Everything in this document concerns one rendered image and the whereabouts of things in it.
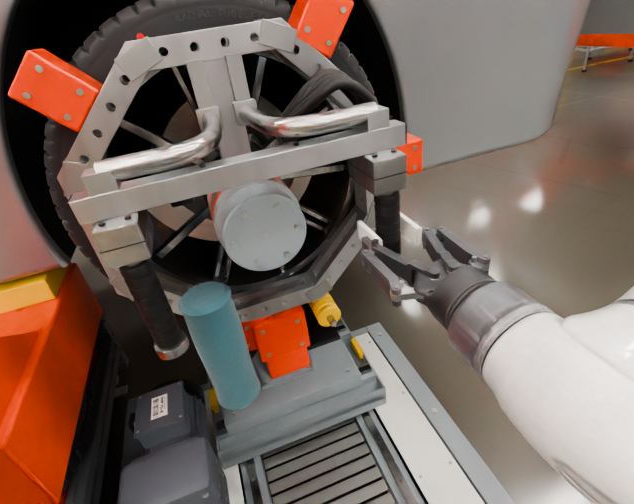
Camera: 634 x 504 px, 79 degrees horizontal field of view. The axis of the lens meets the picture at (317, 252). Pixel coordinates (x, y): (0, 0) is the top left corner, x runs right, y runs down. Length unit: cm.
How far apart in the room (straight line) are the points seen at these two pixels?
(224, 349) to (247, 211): 27
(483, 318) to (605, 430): 12
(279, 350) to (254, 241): 39
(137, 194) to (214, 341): 31
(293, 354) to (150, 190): 56
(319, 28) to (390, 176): 28
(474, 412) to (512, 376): 104
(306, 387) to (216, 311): 56
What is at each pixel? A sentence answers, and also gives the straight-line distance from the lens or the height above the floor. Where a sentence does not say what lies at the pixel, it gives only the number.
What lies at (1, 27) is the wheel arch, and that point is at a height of 116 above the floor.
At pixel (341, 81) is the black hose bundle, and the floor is 104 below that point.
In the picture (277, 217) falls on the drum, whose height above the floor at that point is 87.
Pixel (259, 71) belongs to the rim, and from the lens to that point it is 77.
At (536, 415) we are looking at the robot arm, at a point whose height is 85.
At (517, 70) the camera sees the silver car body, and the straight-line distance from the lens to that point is 113.
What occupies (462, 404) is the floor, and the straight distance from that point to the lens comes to 140.
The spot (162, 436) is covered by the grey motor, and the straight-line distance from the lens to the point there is 97.
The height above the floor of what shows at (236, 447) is 16.
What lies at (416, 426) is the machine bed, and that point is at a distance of 125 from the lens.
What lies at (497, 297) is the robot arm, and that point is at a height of 87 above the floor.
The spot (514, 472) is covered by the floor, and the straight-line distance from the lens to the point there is 131.
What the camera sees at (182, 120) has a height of 96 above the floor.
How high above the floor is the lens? 112
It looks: 32 degrees down
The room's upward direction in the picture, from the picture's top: 9 degrees counter-clockwise
